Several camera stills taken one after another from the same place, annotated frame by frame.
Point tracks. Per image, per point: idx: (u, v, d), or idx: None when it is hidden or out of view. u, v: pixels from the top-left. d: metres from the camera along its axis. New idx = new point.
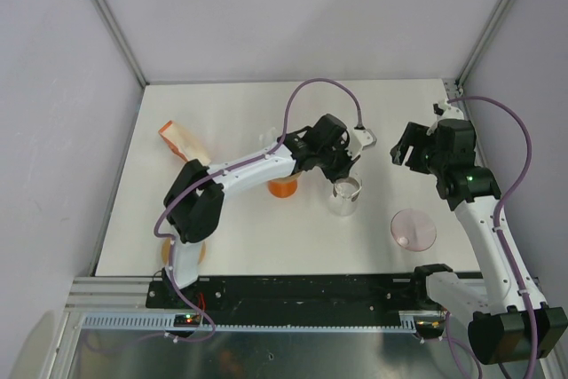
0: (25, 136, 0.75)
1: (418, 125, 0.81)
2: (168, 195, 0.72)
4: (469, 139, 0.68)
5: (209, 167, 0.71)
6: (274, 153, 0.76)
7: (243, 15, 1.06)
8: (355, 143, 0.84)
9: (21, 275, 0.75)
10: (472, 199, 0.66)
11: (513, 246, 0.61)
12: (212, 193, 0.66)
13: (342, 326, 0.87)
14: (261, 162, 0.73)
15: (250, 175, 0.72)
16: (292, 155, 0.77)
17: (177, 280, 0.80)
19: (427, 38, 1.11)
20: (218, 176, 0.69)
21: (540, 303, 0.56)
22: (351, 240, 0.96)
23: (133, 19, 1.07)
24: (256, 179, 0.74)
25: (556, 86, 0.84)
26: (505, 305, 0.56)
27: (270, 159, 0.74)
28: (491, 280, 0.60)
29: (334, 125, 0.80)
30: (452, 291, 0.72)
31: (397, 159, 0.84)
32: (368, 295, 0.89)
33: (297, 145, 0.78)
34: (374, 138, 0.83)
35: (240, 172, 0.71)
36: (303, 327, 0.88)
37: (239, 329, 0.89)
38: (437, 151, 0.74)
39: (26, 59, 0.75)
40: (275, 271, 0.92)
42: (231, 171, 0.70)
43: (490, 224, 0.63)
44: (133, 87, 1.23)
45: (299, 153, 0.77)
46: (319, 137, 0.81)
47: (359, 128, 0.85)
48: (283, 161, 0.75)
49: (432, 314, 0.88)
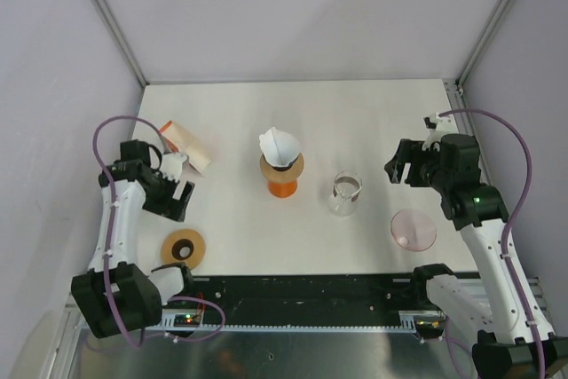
0: (26, 136, 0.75)
1: (412, 142, 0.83)
2: (93, 327, 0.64)
4: (473, 158, 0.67)
5: (92, 265, 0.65)
6: (118, 193, 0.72)
7: (242, 15, 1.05)
8: (173, 166, 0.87)
9: (21, 275, 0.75)
10: (479, 223, 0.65)
11: (520, 273, 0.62)
12: (122, 274, 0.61)
13: (342, 326, 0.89)
14: (121, 213, 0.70)
15: (127, 225, 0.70)
16: (130, 179, 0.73)
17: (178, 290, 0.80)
19: (427, 38, 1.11)
20: (111, 260, 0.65)
21: (548, 334, 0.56)
22: (350, 240, 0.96)
23: (132, 19, 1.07)
24: (133, 224, 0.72)
25: (556, 86, 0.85)
26: (512, 337, 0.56)
27: (122, 202, 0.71)
28: (498, 309, 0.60)
29: (135, 141, 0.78)
30: (454, 300, 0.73)
31: (393, 177, 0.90)
32: (368, 295, 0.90)
33: (120, 169, 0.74)
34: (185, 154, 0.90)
35: (118, 239, 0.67)
36: (304, 327, 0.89)
37: (239, 328, 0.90)
38: (444, 169, 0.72)
39: (26, 59, 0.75)
40: (275, 271, 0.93)
42: (112, 246, 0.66)
43: (498, 251, 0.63)
44: (133, 87, 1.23)
45: (130, 173, 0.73)
46: (131, 153, 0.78)
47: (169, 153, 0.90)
48: (132, 192, 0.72)
49: (432, 313, 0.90)
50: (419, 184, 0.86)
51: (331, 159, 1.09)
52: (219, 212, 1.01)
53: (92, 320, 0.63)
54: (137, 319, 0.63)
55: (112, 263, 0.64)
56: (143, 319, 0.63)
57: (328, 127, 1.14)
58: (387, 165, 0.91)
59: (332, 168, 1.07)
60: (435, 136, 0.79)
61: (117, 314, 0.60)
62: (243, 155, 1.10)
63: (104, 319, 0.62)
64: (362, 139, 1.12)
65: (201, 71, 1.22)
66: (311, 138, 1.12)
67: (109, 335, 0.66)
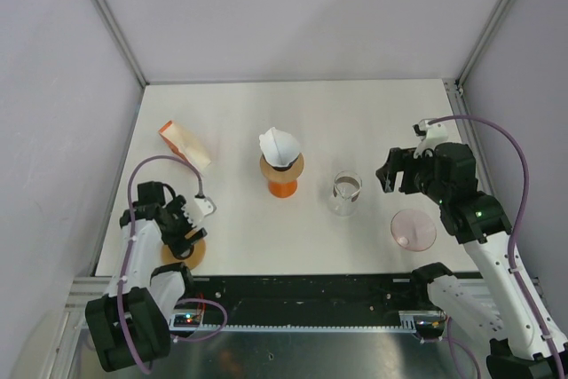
0: (25, 137, 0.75)
1: (404, 150, 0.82)
2: (102, 356, 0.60)
4: (470, 169, 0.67)
5: (106, 292, 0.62)
6: (137, 229, 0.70)
7: (243, 14, 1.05)
8: (196, 210, 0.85)
9: (21, 275, 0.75)
10: (485, 240, 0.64)
11: (530, 285, 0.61)
12: (135, 299, 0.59)
13: (342, 326, 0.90)
14: (138, 245, 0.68)
15: (143, 257, 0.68)
16: (148, 218, 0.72)
17: (181, 292, 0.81)
19: (427, 38, 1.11)
20: (123, 286, 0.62)
21: (564, 344, 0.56)
22: (350, 241, 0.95)
23: (132, 19, 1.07)
24: (149, 258, 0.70)
25: (556, 86, 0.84)
26: (530, 352, 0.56)
27: (139, 237, 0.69)
28: (512, 323, 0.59)
29: (150, 183, 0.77)
30: (460, 305, 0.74)
31: (386, 186, 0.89)
32: (368, 295, 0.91)
33: (139, 210, 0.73)
34: (214, 207, 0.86)
35: (133, 266, 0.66)
36: (303, 327, 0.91)
37: (239, 328, 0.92)
38: (439, 185, 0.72)
39: (27, 59, 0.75)
40: (275, 271, 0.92)
42: (126, 275, 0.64)
43: (506, 265, 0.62)
44: (133, 87, 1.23)
45: (149, 213, 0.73)
46: (148, 196, 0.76)
47: (201, 194, 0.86)
48: (149, 228, 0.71)
49: (431, 314, 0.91)
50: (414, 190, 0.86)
51: (331, 159, 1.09)
52: (219, 212, 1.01)
53: (101, 350, 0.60)
54: (145, 351, 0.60)
55: (126, 288, 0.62)
56: (151, 349, 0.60)
57: (328, 127, 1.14)
58: (379, 174, 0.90)
59: (332, 168, 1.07)
60: (427, 143, 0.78)
61: (130, 340, 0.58)
62: (243, 155, 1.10)
63: (114, 349, 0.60)
64: (361, 139, 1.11)
65: (201, 71, 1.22)
66: (311, 138, 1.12)
67: (117, 368, 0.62)
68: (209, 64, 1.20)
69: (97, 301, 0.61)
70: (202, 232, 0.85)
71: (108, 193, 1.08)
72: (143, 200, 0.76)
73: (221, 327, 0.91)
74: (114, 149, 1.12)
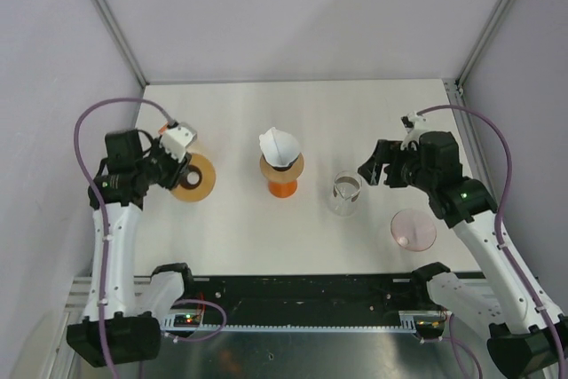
0: (25, 136, 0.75)
1: (390, 142, 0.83)
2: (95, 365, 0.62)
4: (453, 154, 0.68)
5: (87, 312, 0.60)
6: (111, 225, 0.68)
7: (243, 14, 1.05)
8: (177, 146, 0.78)
9: (21, 275, 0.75)
10: (471, 217, 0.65)
11: (520, 260, 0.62)
12: (119, 327, 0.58)
13: (342, 326, 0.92)
14: (114, 251, 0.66)
15: (122, 266, 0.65)
16: (123, 204, 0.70)
17: (178, 293, 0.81)
19: (427, 38, 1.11)
20: (106, 309, 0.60)
21: (558, 316, 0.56)
22: (351, 241, 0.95)
23: (132, 19, 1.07)
24: (130, 259, 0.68)
25: (557, 85, 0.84)
26: (525, 326, 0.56)
27: (115, 234, 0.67)
28: (506, 298, 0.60)
29: (116, 141, 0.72)
30: (460, 298, 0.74)
31: (372, 178, 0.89)
32: (368, 295, 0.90)
33: (111, 185, 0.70)
34: (193, 134, 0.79)
35: (113, 283, 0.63)
36: (303, 327, 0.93)
37: (240, 328, 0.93)
38: (424, 170, 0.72)
39: (26, 59, 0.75)
40: (275, 271, 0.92)
42: (106, 292, 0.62)
43: (494, 242, 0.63)
44: (133, 87, 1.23)
45: (124, 197, 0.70)
46: (120, 156, 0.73)
47: (172, 125, 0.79)
48: (125, 217, 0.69)
49: (433, 314, 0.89)
50: (400, 185, 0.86)
51: (331, 159, 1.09)
52: (218, 212, 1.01)
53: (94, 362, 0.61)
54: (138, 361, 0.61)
55: (108, 311, 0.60)
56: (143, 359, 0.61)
57: (328, 128, 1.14)
58: (362, 168, 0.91)
59: (331, 168, 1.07)
60: (414, 134, 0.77)
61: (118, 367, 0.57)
62: (243, 155, 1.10)
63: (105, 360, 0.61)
64: (361, 139, 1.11)
65: (200, 71, 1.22)
66: (311, 138, 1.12)
67: None
68: (209, 64, 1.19)
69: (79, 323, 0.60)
70: (188, 159, 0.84)
71: None
72: (115, 167, 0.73)
73: (221, 327, 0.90)
74: None
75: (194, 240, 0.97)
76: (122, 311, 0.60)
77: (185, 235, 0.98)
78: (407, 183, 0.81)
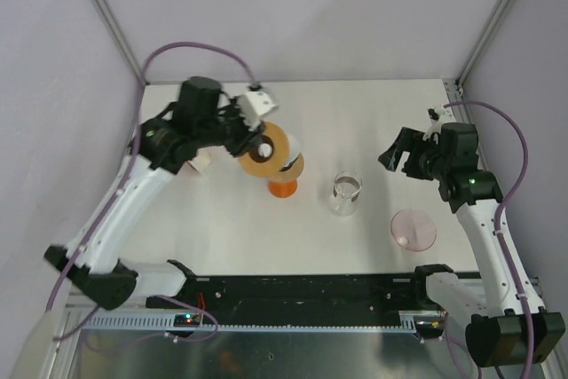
0: (25, 136, 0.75)
1: (414, 131, 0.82)
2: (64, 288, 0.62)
4: (471, 144, 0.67)
5: (67, 246, 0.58)
6: (130, 179, 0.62)
7: (243, 13, 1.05)
8: (249, 112, 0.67)
9: (21, 275, 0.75)
10: (473, 201, 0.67)
11: (512, 249, 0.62)
12: (82, 279, 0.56)
13: (342, 326, 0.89)
14: (117, 206, 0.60)
15: (115, 225, 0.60)
16: (152, 166, 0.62)
17: (170, 288, 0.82)
19: (427, 38, 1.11)
20: (78, 257, 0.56)
21: (538, 307, 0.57)
22: (351, 240, 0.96)
23: (132, 18, 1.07)
24: (132, 217, 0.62)
25: (557, 85, 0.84)
26: (502, 308, 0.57)
27: (127, 192, 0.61)
28: (489, 282, 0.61)
29: (189, 91, 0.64)
30: (452, 291, 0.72)
31: (390, 166, 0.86)
32: (368, 295, 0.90)
33: (155, 139, 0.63)
34: (273, 104, 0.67)
35: (100, 235, 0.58)
36: (304, 327, 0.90)
37: (239, 329, 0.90)
38: (441, 156, 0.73)
39: (26, 60, 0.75)
40: (274, 271, 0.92)
42: (89, 242, 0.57)
43: (491, 227, 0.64)
44: (133, 87, 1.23)
45: (160, 153, 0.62)
46: (186, 110, 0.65)
47: (255, 88, 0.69)
48: (145, 182, 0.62)
49: (432, 313, 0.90)
50: (416, 177, 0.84)
51: (331, 159, 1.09)
52: (218, 212, 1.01)
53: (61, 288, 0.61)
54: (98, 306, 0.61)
55: (80, 260, 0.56)
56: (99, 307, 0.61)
57: (328, 127, 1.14)
58: (382, 155, 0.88)
59: (332, 168, 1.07)
60: (436, 126, 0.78)
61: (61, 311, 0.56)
62: None
63: None
64: (361, 139, 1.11)
65: (200, 70, 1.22)
66: (311, 138, 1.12)
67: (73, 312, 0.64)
68: (209, 64, 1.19)
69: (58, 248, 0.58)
70: (262, 130, 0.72)
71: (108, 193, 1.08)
72: (178, 121, 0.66)
73: (216, 325, 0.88)
74: (114, 149, 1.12)
75: (194, 241, 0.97)
76: (90, 269, 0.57)
77: (185, 235, 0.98)
78: (424, 173, 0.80)
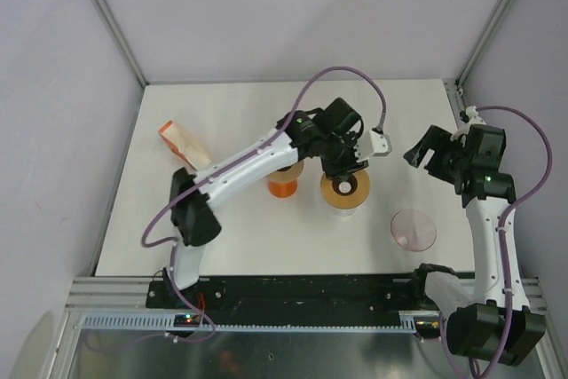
0: (25, 136, 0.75)
1: (441, 130, 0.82)
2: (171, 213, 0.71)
4: (495, 144, 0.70)
5: (198, 175, 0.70)
6: (271, 145, 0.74)
7: (243, 14, 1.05)
8: (368, 146, 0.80)
9: (21, 275, 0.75)
10: (485, 197, 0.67)
11: (511, 248, 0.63)
12: (198, 203, 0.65)
13: (342, 326, 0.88)
14: (252, 160, 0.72)
15: (242, 175, 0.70)
16: (293, 146, 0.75)
17: (177, 281, 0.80)
19: (427, 38, 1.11)
20: (204, 184, 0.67)
21: (522, 305, 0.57)
22: (351, 240, 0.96)
23: (133, 19, 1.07)
24: (256, 176, 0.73)
25: (557, 85, 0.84)
26: (486, 297, 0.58)
27: (264, 154, 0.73)
28: (481, 275, 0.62)
29: (341, 110, 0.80)
30: (446, 287, 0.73)
31: (413, 161, 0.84)
32: (368, 295, 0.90)
33: (302, 128, 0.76)
34: (388, 149, 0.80)
35: (228, 176, 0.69)
36: (303, 327, 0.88)
37: (239, 329, 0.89)
38: (462, 154, 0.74)
39: (26, 60, 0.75)
40: (275, 271, 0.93)
42: (217, 177, 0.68)
43: (494, 223, 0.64)
44: (133, 87, 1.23)
45: (302, 138, 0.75)
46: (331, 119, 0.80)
47: (378, 130, 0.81)
48: (280, 155, 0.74)
49: (432, 313, 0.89)
50: (437, 176, 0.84)
51: None
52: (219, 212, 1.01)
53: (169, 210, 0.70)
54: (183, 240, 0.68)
55: (205, 187, 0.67)
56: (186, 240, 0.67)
57: None
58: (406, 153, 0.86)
59: None
60: (464, 129, 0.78)
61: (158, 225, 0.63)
62: None
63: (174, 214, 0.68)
64: None
65: (200, 70, 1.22)
66: None
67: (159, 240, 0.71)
68: (209, 64, 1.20)
69: (191, 174, 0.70)
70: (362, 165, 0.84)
71: (108, 193, 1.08)
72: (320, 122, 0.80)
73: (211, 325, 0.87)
74: (115, 149, 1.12)
75: None
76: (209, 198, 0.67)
77: None
78: (446, 172, 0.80)
